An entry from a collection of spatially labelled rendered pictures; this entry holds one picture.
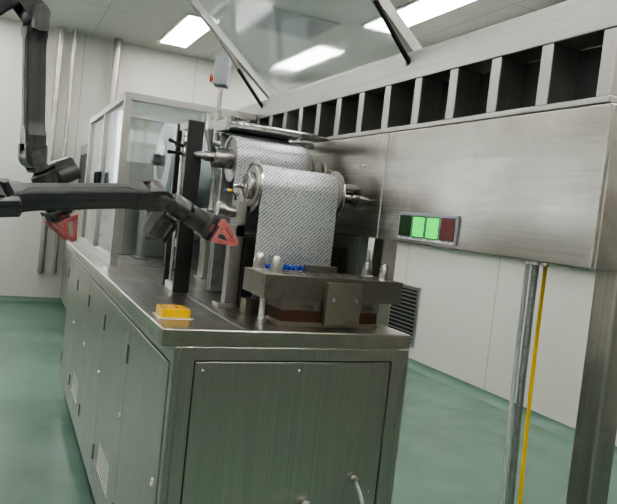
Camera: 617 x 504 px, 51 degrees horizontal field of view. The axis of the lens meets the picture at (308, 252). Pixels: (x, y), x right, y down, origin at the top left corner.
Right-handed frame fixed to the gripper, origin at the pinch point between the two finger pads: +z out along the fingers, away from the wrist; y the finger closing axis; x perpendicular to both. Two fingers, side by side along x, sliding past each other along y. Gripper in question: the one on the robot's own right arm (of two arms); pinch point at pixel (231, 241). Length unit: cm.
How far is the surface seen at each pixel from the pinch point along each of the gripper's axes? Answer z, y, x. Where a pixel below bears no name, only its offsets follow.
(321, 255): 25.2, -1.2, 11.1
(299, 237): 16.4, -1.1, 11.7
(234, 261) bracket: 6.4, -8.7, -3.5
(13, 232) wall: -32, -555, -66
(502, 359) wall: 274, -194, 53
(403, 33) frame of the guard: 6, 12, 72
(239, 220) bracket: 1.0, -8.0, 7.0
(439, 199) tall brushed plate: 28, 35, 34
